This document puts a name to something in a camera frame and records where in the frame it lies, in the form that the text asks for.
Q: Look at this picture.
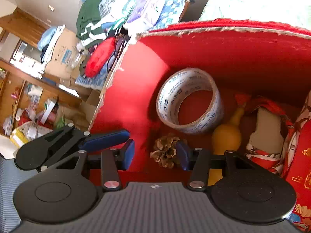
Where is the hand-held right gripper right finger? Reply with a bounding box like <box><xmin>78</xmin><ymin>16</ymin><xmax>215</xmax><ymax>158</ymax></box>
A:
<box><xmin>175</xmin><ymin>141</ymin><xmax>255</xmax><ymax>192</ymax></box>

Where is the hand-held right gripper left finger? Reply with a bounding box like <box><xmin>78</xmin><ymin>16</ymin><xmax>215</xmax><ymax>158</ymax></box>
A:
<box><xmin>56</xmin><ymin>139</ymin><xmax>135</xmax><ymax>192</ymax></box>

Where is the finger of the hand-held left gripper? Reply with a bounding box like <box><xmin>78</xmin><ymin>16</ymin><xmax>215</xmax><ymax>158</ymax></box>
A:
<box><xmin>41</xmin><ymin>123</ymin><xmax>131</xmax><ymax>171</ymax></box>

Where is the brown pine cone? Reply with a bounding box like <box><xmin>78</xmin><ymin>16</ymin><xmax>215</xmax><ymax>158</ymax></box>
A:
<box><xmin>150</xmin><ymin>133</ymin><xmax>187</xmax><ymax>168</ymax></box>

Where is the yellow wooden gourd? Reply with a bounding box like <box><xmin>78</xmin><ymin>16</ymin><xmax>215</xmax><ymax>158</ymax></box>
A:
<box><xmin>208</xmin><ymin>102</ymin><xmax>245</xmax><ymax>186</ymax></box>

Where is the clear packing tape roll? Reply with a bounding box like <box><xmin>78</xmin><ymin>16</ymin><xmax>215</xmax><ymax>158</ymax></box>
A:
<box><xmin>155</xmin><ymin>68</ymin><xmax>224</xmax><ymax>135</ymax></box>

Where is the red cardboard box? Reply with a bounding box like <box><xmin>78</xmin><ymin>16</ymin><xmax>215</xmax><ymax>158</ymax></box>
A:
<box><xmin>88</xmin><ymin>18</ymin><xmax>311</xmax><ymax>183</ymax></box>

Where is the red gift box gold print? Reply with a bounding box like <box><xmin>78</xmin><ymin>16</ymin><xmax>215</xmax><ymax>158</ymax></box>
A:
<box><xmin>284</xmin><ymin>124</ymin><xmax>311</xmax><ymax>232</ymax></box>

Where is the white red patterned packet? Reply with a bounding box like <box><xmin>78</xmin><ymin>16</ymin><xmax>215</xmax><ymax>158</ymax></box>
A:
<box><xmin>280</xmin><ymin>97</ymin><xmax>311</xmax><ymax>179</ymax></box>

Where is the pile of papers and packets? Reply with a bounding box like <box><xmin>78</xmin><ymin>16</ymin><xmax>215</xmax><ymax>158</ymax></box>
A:
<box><xmin>2</xmin><ymin>83</ymin><xmax>64</xmax><ymax>148</ymax></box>

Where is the blue patterned cloth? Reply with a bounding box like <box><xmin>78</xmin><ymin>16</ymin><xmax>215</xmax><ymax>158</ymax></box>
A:
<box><xmin>75</xmin><ymin>63</ymin><xmax>111</xmax><ymax>91</ymax></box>

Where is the wooden cabinet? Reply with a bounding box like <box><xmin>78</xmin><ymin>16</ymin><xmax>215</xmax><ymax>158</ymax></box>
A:
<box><xmin>0</xmin><ymin>7</ymin><xmax>82</xmax><ymax>136</ymax></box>

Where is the red pouch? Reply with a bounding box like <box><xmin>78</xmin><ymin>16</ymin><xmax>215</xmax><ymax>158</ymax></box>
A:
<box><xmin>85</xmin><ymin>37</ymin><xmax>116</xmax><ymax>78</ymax></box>

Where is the brown cardboard carton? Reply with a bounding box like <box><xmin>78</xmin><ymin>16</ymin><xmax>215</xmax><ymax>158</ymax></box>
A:
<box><xmin>44</xmin><ymin>28</ymin><xmax>82</xmax><ymax>79</ymax></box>

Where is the light blue garment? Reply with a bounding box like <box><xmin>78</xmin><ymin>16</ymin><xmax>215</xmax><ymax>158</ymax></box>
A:
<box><xmin>37</xmin><ymin>25</ymin><xmax>66</xmax><ymax>63</ymax></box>

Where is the green striped sweater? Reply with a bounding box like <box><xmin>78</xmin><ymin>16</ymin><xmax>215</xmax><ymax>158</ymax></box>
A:
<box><xmin>76</xmin><ymin>0</ymin><xmax>114</xmax><ymax>46</ymax></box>

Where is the pile of patterned clothes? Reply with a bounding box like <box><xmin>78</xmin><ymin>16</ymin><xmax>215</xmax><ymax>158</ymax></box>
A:
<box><xmin>97</xmin><ymin>0</ymin><xmax>136</xmax><ymax>37</ymax></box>

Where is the purple packet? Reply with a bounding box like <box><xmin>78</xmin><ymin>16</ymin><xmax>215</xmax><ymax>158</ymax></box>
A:
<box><xmin>125</xmin><ymin>0</ymin><xmax>166</xmax><ymax>28</ymax></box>

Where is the blue floral packet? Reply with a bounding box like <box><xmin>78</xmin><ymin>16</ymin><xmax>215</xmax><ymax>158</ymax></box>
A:
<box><xmin>154</xmin><ymin>0</ymin><xmax>195</xmax><ymax>31</ymax></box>

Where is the pale green pillow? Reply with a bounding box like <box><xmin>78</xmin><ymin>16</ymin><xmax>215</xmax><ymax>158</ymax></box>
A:
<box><xmin>198</xmin><ymin>0</ymin><xmax>311</xmax><ymax>31</ymax></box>

